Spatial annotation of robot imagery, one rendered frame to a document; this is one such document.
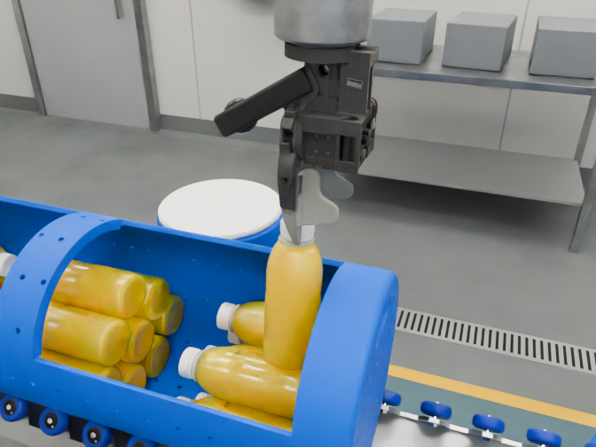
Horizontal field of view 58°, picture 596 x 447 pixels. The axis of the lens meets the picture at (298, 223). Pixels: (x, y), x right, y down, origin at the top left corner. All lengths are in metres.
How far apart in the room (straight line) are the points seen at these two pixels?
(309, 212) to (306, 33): 0.18
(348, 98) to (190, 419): 0.39
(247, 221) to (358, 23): 0.72
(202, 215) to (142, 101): 3.60
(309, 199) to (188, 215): 0.67
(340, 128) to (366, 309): 0.21
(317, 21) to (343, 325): 0.31
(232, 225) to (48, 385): 0.53
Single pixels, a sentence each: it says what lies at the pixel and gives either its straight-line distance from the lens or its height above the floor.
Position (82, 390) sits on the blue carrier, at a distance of 0.74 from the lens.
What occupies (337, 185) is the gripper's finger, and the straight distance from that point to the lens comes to 0.61.
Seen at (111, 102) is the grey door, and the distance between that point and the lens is 4.95.
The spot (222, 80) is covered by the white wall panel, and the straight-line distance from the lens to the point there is 4.35.
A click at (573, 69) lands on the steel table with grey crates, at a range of 3.06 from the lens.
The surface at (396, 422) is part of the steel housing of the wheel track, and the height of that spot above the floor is 0.93.
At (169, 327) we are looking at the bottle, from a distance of 0.91.
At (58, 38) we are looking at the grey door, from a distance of 5.10.
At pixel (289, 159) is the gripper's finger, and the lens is 0.53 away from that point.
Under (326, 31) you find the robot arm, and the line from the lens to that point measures 0.49.
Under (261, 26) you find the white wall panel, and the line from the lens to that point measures 4.12.
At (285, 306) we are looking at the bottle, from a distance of 0.62.
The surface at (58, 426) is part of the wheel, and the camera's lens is 0.90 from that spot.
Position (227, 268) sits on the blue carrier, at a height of 1.12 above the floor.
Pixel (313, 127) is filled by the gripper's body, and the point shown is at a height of 1.43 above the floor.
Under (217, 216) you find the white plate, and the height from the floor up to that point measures 1.04.
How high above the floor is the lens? 1.61
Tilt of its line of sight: 30 degrees down
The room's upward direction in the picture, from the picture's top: straight up
